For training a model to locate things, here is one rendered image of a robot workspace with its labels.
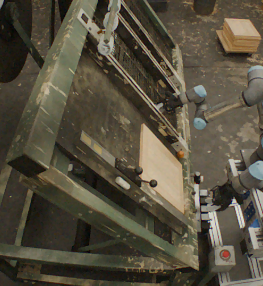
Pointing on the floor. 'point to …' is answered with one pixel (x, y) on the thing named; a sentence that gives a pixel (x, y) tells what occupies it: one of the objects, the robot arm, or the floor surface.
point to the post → (204, 277)
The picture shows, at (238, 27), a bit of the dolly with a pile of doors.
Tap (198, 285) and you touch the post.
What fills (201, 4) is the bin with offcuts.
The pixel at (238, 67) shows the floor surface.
